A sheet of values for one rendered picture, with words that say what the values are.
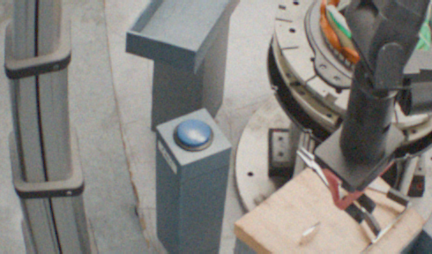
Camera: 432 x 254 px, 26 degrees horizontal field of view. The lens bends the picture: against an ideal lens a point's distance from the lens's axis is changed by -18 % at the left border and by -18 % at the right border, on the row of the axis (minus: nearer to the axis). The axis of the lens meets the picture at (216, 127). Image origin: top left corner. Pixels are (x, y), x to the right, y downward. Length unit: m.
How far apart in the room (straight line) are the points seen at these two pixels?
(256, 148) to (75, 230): 0.34
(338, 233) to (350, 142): 0.24
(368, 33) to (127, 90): 0.89
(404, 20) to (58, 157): 0.67
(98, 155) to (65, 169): 1.23
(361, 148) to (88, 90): 1.85
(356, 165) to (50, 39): 0.44
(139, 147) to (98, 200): 0.92
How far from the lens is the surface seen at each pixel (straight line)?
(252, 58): 1.86
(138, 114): 1.77
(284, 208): 1.31
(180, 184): 1.41
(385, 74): 0.99
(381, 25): 0.96
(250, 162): 1.69
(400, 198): 1.31
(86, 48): 2.98
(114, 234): 2.57
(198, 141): 1.39
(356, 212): 1.16
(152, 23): 1.57
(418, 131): 1.43
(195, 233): 1.52
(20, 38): 1.29
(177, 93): 1.66
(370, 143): 1.07
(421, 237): 1.33
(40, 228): 1.59
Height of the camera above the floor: 2.11
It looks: 49 degrees down
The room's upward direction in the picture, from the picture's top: 5 degrees clockwise
